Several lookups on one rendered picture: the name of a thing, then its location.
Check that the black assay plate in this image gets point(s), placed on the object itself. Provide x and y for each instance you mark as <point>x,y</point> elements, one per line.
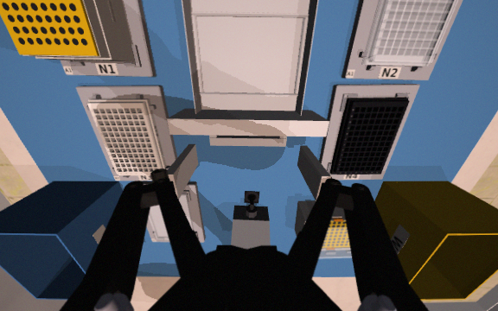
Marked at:
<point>374,125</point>

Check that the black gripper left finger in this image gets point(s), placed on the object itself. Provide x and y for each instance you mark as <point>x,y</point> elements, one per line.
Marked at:
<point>110,279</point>

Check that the blue bench mat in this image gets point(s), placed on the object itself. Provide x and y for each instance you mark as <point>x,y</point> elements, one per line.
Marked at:
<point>451,111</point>

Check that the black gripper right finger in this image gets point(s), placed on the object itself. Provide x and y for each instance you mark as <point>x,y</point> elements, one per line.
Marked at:
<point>381,281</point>

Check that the white assay plate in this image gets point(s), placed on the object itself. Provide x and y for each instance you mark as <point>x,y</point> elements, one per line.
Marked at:
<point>122,125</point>

